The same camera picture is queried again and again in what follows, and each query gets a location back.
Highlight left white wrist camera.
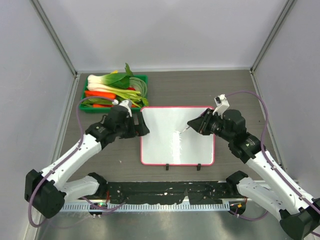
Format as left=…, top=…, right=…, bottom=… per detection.
left=118, top=99, right=133, bottom=117

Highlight aluminium frame rail left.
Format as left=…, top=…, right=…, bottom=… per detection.
left=30, top=0, right=79, bottom=163

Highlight bok choy white green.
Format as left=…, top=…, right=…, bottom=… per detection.
left=87, top=63, right=134, bottom=90

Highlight white slotted cable duct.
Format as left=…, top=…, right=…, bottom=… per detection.
left=60, top=201, right=230, bottom=213

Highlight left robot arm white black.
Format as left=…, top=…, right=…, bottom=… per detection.
left=24, top=105, right=150, bottom=219

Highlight aluminium frame rail right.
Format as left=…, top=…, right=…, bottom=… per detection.
left=250, top=0, right=297, bottom=75

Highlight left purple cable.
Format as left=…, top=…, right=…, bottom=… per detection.
left=27, top=96, right=126, bottom=228

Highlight green onion stalks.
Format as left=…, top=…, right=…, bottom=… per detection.
left=109, top=77, right=150, bottom=108

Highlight pink framed whiteboard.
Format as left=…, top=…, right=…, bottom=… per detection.
left=140, top=106, right=215, bottom=166

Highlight green plastic tray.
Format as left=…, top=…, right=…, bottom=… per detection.
left=79, top=74, right=148, bottom=113

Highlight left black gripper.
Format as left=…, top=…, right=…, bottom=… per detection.
left=115, top=111, right=150, bottom=139

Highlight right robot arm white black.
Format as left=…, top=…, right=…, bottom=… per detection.
left=187, top=108, right=320, bottom=240

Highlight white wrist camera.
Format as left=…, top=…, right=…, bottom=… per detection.
left=213, top=94, right=230, bottom=117
left=118, top=99, right=133, bottom=117

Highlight orange carrot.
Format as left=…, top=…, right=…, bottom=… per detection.
left=84, top=90, right=116, bottom=100

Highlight black whiteboard foot right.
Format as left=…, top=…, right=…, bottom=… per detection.
left=196, top=163, right=202, bottom=171

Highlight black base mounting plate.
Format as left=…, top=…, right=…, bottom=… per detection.
left=77, top=180, right=256, bottom=205

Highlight aluminium frame rail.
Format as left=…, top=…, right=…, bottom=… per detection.
left=30, top=0, right=79, bottom=163
left=250, top=0, right=297, bottom=75

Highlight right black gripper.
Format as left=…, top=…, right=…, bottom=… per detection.
left=188, top=108, right=234, bottom=142

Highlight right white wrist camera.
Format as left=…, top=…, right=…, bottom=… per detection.
left=213, top=94, right=230, bottom=117

